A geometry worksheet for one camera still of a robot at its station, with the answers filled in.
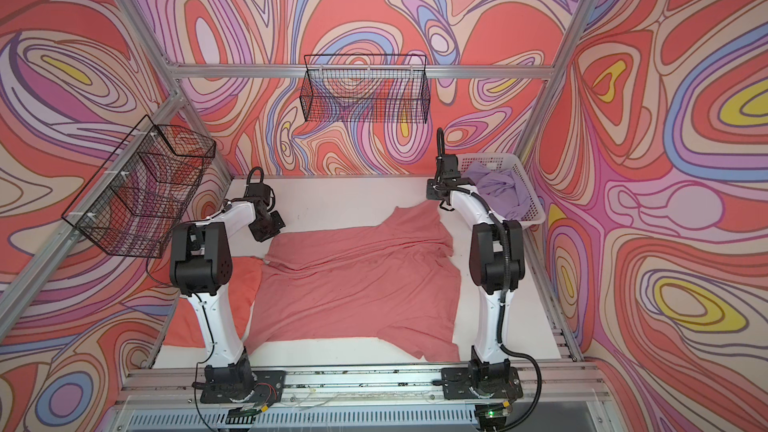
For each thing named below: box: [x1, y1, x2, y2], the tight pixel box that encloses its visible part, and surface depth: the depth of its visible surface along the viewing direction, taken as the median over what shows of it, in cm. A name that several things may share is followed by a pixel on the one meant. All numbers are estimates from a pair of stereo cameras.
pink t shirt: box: [243, 201, 462, 362], surface depth 92 cm
